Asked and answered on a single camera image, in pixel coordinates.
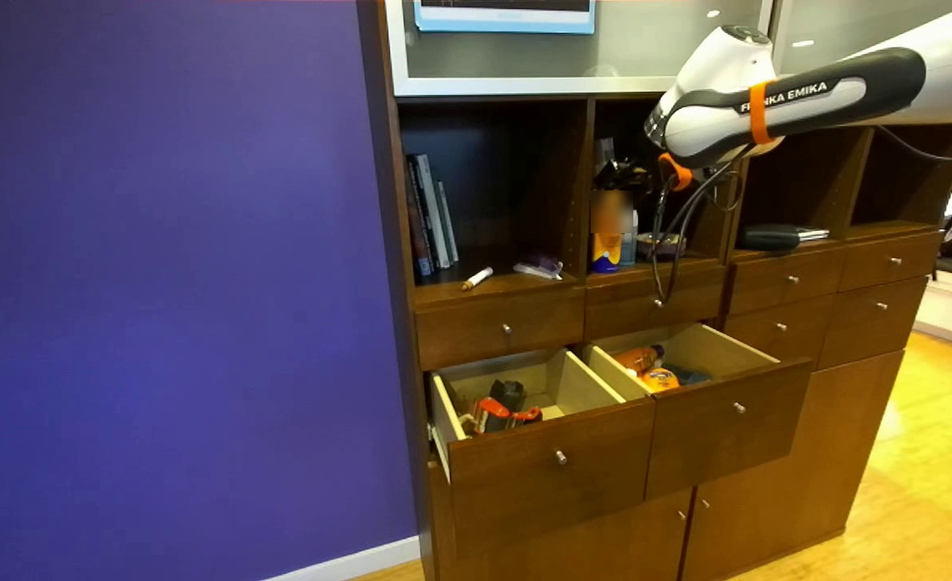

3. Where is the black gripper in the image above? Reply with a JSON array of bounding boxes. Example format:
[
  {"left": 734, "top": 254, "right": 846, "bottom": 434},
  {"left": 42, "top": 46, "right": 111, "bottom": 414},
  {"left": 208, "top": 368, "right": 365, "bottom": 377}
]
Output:
[{"left": 594, "top": 159, "right": 660, "bottom": 209}]

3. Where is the orange bottle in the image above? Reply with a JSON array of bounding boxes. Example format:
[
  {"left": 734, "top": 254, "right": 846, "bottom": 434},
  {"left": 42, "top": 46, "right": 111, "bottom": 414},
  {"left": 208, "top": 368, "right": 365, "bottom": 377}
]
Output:
[{"left": 590, "top": 191, "right": 624, "bottom": 274}]

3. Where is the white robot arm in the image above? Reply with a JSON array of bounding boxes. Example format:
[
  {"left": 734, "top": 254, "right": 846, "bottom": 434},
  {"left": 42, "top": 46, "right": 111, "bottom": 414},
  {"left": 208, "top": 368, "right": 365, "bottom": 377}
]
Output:
[{"left": 642, "top": 13, "right": 952, "bottom": 191}]

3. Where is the clear blue spray bottle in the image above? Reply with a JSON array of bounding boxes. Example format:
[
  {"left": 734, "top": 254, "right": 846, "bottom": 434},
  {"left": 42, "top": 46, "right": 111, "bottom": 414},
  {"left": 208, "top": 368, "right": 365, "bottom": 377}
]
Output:
[{"left": 620, "top": 209, "right": 640, "bottom": 267}]

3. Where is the small purple object on shelf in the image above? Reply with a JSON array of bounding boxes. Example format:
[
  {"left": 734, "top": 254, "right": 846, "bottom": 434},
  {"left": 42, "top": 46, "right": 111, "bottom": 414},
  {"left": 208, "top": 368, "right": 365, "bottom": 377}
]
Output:
[{"left": 514, "top": 254, "right": 566, "bottom": 280}]

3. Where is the flat book on shelf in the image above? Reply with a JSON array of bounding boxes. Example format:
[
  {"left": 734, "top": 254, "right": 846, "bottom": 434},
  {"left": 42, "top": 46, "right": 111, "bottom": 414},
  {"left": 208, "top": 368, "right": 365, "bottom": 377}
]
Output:
[{"left": 797, "top": 227, "right": 829, "bottom": 244}]

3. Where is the dark wooden shelf cabinet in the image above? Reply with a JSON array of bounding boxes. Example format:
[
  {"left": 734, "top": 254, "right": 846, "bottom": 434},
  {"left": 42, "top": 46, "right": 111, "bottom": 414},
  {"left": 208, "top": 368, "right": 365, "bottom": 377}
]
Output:
[{"left": 374, "top": 0, "right": 952, "bottom": 581}]

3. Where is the white marker on shelf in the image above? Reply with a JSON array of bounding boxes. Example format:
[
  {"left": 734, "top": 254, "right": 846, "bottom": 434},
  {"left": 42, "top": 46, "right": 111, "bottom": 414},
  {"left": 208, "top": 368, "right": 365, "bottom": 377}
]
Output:
[{"left": 461, "top": 265, "right": 493, "bottom": 292}]

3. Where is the upright books left shelf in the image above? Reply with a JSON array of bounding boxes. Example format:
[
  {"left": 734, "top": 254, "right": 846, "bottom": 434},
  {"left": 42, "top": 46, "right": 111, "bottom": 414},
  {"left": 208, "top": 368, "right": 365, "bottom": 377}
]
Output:
[{"left": 406, "top": 152, "right": 457, "bottom": 280}]

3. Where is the open wooden drawer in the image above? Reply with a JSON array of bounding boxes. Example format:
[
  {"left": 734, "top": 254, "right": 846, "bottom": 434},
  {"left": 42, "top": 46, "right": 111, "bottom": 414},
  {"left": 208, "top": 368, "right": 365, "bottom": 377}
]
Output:
[
  {"left": 430, "top": 348, "right": 651, "bottom": 534},
  {"left": 585, "top": 323, "right": 812, "bottom": 496}
]

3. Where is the orange black tool in drawer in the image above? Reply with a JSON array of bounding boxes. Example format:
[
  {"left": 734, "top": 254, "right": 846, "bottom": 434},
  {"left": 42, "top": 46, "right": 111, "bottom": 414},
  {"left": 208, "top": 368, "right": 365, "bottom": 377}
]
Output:
[{"left": 466, "top": 380, "right": 542, "bottom": 435}]

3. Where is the left open wooden drawer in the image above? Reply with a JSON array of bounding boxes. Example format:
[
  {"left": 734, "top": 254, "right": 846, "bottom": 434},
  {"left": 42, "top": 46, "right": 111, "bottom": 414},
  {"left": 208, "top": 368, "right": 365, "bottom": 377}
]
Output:
[{"left": 430, "top": 348, "right": 651, "bottom": 534}]

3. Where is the black zip case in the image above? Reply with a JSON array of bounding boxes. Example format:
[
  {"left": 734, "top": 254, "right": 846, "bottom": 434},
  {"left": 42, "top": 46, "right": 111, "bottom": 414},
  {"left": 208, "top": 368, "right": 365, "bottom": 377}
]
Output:
[{"left": 739, "top": 222, "right": 801, "bottom": 251}]

